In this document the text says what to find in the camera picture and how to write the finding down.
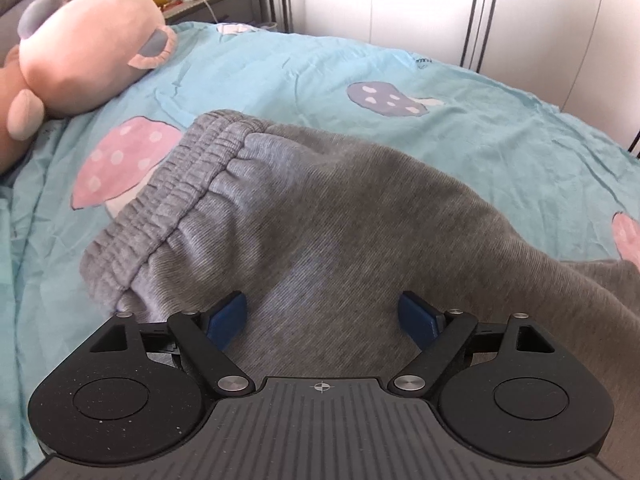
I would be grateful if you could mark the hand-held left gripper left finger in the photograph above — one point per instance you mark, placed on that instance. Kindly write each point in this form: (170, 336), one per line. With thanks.
(227, 317)

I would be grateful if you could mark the light blue printed blanket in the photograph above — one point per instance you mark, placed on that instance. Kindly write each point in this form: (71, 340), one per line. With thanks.
(450, 125)

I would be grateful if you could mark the grey pants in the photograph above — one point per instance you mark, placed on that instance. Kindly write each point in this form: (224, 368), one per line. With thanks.
(320, 220)

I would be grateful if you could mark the pink plush toy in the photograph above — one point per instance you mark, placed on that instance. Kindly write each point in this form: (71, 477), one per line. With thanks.
(85, 50)

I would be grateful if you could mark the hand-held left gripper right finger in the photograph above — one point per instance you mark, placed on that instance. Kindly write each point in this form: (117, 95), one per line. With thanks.
(417, 317)

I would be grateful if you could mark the white wardrobe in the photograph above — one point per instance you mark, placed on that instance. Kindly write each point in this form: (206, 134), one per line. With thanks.
(410, 0)

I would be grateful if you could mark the grey nightstand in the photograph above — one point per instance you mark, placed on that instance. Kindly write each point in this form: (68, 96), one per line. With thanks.
(235, 2)

